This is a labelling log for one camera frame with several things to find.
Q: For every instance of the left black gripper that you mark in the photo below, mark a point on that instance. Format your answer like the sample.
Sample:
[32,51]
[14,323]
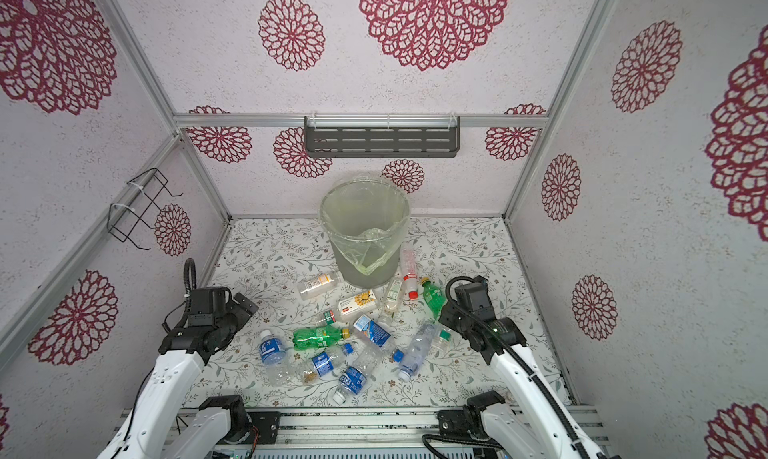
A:
[242,314]

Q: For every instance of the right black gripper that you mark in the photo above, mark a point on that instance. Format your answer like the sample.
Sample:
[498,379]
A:
[445,318]

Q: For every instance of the green soda bottle upright-lying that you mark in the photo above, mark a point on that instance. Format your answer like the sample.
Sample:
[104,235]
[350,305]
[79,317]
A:
[433,297]

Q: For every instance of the clear bottle green cap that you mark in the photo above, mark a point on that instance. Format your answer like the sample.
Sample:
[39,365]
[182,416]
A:
[443,340]

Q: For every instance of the clear bottle blue label white cap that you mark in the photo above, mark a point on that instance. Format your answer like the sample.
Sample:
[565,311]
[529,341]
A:
[274,357]

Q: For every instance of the crushed bottle blue label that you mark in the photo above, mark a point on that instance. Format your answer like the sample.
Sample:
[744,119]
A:
[356,377]

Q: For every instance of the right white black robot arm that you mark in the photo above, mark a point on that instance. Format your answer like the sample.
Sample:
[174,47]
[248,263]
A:
[522,393]

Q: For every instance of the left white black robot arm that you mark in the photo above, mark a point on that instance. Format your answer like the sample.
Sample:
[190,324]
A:
[160,399]

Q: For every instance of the grey mesh waste bin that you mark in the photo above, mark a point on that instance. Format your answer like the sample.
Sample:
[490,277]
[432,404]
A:
[366,261]

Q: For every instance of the translucent green bin liner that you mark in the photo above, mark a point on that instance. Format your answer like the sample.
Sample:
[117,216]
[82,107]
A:
[365,219]

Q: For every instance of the white bottle red cap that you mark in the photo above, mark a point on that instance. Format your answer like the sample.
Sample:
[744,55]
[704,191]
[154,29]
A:
[409,272]

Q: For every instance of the clear bottle green white label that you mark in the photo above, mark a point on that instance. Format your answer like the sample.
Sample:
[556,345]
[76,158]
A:
[392,299]

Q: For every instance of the clear water bottle blue cap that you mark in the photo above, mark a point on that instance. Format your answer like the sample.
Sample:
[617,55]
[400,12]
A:
[417,351]

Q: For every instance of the clear bottle blue orange label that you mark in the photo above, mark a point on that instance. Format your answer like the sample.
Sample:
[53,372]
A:
[377,335]

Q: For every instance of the green soda bottle yellow cap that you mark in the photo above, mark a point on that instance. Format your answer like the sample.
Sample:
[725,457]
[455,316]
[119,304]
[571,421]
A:
[319,337]

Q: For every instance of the clear bottle sunflower label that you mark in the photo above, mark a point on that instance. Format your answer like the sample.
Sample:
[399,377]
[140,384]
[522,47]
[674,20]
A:
[348,309]

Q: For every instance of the pepsi bottle blue cap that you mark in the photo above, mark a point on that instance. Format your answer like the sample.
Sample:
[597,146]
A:
[324,363]

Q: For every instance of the black wire wall rack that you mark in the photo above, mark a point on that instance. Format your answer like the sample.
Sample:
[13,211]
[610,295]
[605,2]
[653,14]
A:
[126,215]

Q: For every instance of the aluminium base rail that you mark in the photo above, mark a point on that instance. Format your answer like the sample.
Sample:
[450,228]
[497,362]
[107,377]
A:
[360,428]

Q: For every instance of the grey slotted wall shelf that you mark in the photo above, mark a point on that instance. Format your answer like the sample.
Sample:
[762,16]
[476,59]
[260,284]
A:
[333,140]

